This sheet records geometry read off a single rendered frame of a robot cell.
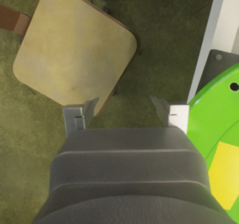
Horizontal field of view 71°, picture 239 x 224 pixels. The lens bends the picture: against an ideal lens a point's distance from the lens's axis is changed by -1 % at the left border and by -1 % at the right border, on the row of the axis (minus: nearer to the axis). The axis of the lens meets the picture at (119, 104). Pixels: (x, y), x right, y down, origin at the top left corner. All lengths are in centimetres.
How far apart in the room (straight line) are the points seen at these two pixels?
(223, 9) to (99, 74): 41
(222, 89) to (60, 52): 55
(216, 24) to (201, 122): 21
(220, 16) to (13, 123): 150
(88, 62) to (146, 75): 70
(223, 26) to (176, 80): 97
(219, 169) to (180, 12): 118
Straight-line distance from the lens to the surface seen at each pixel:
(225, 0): 37
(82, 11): 64
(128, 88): 126
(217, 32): 36
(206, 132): 20
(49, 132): 149
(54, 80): 67
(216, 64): 35
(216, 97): 20
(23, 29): 76
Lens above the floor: 123
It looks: 73 degrees down
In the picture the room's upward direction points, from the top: 178 degrees counter-clockwise
